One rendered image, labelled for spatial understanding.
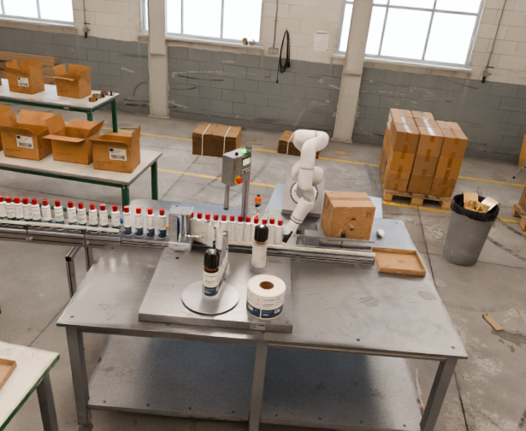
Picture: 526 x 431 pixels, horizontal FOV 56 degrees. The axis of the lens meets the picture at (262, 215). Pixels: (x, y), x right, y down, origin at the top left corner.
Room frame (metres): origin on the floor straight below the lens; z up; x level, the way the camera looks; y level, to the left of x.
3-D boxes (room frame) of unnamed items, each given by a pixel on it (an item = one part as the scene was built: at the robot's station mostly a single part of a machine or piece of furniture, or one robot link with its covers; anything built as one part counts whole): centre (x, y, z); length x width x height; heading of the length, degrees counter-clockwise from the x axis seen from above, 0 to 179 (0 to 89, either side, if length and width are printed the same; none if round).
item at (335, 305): (2.69, -0.05, 0.82); 2.10 x 1.50 x 0.02; 91
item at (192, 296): (2.18, 0.25, 0.89); 0.31 x 0.31 x 0.01
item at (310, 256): (2.79, 0.08, 0.85); 1.65 x 0.11 x 0.05; 91
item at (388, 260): (2.80, -0.92, 0.85); 0.30 x 0.26 x 0.04; 91
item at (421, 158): (6.17, -1.96, 0.45); 1.20 x 0.84 x 0.89; 173
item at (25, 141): (4.25, 2.21, 0.97); 0.45 x 0.38 x 0.37; 175
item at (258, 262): (2.51, 0.00, 1.03); 0.09 x 0.09 x 0.30
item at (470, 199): (4.44, -2.12, 0.50); 0.42 x 0.41 x 0.28; 82
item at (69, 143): (4.27, 1.75, 0.96); 0.53 x 0.45 x 0.37; 173
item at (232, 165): (2.87, 0.19, 1.38); 0.17 x 0.10 x 0.19; 146
